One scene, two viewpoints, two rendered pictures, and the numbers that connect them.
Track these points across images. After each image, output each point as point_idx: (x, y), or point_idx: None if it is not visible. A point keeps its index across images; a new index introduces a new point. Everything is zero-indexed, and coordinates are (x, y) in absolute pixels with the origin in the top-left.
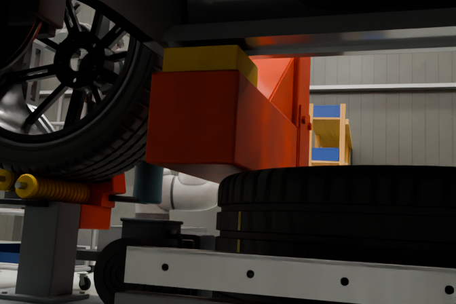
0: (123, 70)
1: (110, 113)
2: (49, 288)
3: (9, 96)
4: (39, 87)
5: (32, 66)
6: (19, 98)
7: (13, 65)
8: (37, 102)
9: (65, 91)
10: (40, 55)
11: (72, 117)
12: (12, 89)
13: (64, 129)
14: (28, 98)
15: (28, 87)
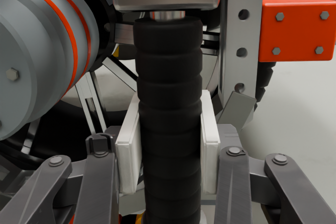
0: None
1: None
2: None
3: (202, 76)
4: (224, 60)
5: (221, 12)
6: (206, 81)
7: (218, 20)
8: (222, 97)
9: (112, 72)
10: None
11: (94, 112)
12: (210, 64)
13: (75, 106)
14: (219, 85)
15: (219, 62)
